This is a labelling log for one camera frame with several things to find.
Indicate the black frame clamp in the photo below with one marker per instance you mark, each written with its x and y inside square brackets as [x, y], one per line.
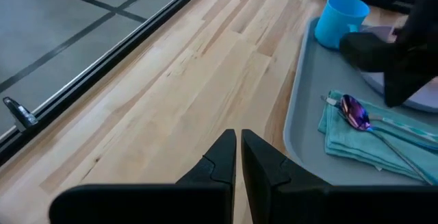
[20, 114]

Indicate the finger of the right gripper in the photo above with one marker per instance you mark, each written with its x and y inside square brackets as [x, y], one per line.
[426, 68]
[398, 83]

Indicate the teal towel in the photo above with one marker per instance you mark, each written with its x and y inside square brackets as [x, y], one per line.
[349, 148]

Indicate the grey plastic tray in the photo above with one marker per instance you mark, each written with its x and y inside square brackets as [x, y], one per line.
[318, 80]

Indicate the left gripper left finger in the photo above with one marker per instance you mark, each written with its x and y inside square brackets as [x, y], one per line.
[205, 196]

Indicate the lavender plastic plate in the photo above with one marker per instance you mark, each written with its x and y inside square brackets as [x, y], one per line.
[424, 100]

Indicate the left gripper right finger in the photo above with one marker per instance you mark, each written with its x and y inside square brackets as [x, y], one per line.
[291, 203]

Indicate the blue plastic cup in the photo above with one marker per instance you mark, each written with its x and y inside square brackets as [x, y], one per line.
[333, 25]

